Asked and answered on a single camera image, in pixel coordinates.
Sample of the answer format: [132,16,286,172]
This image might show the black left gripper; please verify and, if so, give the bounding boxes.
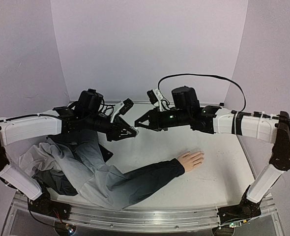
[85,112,137,142]

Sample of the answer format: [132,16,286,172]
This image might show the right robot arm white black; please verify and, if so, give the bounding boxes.
[135,86,290,204]

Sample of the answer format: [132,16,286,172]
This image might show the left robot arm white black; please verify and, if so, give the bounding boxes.
[0,89,138,215]

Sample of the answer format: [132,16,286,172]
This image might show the mannequin hand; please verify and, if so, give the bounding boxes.
[177,151,204,172]

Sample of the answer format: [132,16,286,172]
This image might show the grey black jacket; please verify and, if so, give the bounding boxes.
[19,130,185,209]

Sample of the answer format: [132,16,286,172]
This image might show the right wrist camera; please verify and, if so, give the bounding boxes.
[147,88,170,112]

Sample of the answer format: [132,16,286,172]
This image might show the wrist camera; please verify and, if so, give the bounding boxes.
[147,88,170,112]
[110,98,134,123]

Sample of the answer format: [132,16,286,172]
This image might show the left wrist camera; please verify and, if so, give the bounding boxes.
[110,98,134,123]

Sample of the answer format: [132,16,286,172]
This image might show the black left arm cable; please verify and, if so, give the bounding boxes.
[99,104,115,118]

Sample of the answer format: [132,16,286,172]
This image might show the aluminium back table rail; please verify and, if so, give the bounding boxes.
[68,100,220,107]

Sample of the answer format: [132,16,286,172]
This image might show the aluminium table rail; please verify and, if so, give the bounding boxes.
[68,100,220,107]
[237,136,258,180]

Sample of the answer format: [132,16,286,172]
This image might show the black right camera cable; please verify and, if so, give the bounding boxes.
[157,73,246,114]

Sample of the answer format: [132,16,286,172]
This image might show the aluminium front rail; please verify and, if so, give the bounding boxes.
[63,203,220,233]

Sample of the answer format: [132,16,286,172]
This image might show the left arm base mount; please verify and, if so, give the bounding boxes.
[27,186,73,234]

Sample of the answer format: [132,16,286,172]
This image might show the aluminium right table rail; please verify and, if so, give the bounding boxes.
[237,136,258,180]

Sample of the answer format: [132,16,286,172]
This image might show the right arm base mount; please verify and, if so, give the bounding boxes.
[217,186,261,226]

